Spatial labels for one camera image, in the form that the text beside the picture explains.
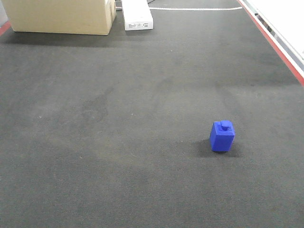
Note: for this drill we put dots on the blue plastic block part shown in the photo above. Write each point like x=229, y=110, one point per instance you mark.
x=222, y=136

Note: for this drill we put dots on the long white carton box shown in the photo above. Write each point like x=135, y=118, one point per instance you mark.
x=136, y=15

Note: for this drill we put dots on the large cardboard box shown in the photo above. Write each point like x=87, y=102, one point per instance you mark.
x=89, y=17

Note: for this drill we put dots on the red conveyor frame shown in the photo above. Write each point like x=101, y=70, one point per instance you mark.
x=282, y=47

